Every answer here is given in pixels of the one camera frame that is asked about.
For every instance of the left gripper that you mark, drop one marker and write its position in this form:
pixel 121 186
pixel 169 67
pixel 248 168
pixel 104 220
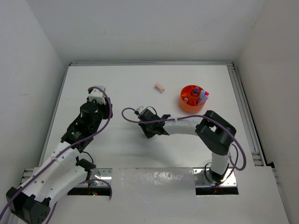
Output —
pixel 105 107

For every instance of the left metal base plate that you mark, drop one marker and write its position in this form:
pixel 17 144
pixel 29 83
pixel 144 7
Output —
pixel 97 175

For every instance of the pink mini stapler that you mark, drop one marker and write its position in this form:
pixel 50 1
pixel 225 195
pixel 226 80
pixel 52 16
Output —
pixel 159 87

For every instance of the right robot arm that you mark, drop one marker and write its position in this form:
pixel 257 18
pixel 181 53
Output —
pixel 216 137

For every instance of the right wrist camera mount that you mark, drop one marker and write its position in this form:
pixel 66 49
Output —
pixel 139 110

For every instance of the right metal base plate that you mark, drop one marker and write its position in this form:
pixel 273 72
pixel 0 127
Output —
pixel 203 179

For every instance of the light blue marker cap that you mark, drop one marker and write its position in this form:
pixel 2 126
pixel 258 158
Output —
pixel 202 94

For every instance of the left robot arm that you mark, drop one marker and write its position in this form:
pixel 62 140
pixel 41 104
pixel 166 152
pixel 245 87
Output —
pixel 35 200

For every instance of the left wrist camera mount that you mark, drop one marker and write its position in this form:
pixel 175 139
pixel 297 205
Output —
pixel 95 95

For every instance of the light pink highlighter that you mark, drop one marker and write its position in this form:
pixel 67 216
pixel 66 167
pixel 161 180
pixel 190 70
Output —
pixel 203 100

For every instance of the orange round divided container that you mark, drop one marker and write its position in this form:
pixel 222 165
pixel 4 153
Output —
pixel 191 106

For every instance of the metal base plate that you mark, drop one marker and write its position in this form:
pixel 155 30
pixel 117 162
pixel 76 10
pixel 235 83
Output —
pixel 97 175
pixel 203 179

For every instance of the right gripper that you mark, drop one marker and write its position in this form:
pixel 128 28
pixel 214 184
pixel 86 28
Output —
pixel 148 134

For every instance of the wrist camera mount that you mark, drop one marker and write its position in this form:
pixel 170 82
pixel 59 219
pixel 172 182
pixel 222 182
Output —
pixel 139 110
pixel 95 95

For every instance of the small blue-capped clear bottle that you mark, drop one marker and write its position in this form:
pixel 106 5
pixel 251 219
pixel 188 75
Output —
pixel 196 92

